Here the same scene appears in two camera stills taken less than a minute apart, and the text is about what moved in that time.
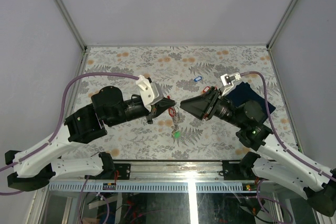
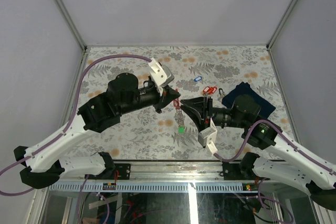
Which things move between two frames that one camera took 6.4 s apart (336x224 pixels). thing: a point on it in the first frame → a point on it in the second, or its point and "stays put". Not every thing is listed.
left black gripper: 163,106 → 167,97
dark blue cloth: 243,93 stays put
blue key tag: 197,78 stays put
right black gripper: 203,106 → 201,109
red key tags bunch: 206,89 stays put
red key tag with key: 171,112 → 177,102
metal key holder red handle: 176,117 → 179,117
